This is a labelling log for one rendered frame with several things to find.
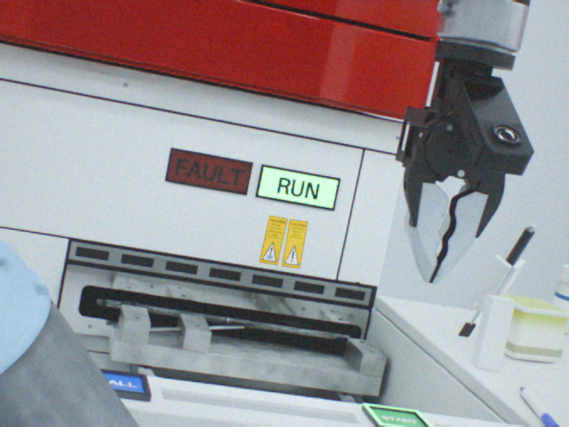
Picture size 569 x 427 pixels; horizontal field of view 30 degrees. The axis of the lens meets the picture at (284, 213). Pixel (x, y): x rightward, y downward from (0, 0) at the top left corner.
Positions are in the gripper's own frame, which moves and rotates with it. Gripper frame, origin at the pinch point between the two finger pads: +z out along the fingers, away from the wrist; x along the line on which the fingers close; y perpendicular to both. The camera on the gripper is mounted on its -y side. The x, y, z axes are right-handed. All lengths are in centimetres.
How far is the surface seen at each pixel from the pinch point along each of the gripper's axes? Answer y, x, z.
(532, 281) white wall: 207, -116, 31
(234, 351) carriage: 47, 6, 23
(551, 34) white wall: 207, -103, -42
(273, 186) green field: 58, 3, 1
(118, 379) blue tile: 1.6, 25.7, 14.3
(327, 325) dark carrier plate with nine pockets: 62, -10, 21
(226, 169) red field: 58, 10, 0
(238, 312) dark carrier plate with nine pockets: 62, 4, 21
